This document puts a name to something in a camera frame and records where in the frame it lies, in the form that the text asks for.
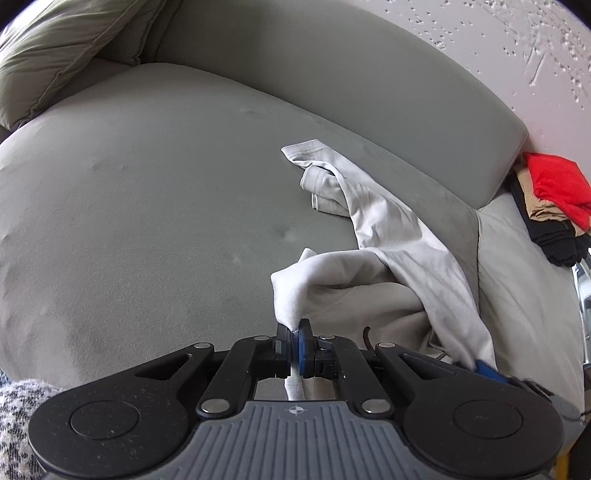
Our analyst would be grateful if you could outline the glass table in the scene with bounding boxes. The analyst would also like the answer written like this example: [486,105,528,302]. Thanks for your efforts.
[573,258,591,334]

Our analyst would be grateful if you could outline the tan folded cloth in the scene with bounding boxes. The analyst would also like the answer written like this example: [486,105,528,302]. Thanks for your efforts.
[513,165,591,237]

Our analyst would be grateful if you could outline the black and white knit fabric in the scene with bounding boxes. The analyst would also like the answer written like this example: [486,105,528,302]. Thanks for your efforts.
[0,369,66,480]

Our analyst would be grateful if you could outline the black folded cloth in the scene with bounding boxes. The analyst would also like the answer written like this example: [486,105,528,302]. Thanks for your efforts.
[505,173,591,268]

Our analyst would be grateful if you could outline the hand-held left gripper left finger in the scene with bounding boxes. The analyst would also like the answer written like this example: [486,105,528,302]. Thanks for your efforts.
[131,324,295,418]

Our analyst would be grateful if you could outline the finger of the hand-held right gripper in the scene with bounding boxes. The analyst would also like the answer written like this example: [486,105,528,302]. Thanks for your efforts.
[473,359,523,388]

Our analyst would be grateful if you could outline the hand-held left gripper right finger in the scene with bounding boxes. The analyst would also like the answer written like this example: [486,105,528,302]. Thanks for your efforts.
[299,319,455,418]

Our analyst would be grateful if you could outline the light grey pants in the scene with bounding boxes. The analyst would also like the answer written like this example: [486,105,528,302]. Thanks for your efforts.
[270,144,498,403]

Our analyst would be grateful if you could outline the red folded cloth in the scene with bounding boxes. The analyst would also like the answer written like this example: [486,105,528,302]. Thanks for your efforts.
[523,151,591,232]

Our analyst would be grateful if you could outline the grey sofa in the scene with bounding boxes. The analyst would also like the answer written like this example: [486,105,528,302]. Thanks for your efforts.
[0,0,586,444]

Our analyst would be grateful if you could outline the olive green pillow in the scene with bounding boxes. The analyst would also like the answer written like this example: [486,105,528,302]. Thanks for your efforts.
[0,0,180,134]

